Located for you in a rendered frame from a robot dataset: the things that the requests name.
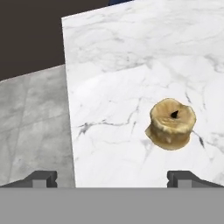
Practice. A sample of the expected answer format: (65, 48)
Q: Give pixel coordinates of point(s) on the dark blue chair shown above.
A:
(116, 1)

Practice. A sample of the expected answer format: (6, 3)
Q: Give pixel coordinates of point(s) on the short beige candle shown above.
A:
(170, 125)

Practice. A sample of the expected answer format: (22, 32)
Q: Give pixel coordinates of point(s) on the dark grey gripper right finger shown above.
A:
(182, 178)

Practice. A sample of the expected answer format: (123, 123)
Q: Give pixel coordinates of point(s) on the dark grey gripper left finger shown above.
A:
(40, 178)

